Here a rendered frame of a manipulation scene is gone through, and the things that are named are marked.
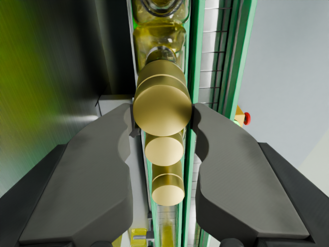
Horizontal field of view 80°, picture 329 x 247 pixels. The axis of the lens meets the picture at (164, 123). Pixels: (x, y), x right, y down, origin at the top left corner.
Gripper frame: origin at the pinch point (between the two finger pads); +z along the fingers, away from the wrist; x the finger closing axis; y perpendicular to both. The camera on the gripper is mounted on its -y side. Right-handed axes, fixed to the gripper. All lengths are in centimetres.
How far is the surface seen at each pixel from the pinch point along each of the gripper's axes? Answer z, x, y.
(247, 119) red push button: 38, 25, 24
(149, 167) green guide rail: 22.3, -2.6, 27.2
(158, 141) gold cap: 2.4, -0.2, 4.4
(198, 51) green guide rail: 22.1, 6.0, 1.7
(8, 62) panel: 5.2, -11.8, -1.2
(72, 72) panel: 15.6, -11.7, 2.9
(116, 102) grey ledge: 30.7, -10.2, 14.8
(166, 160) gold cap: 2.4, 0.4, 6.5
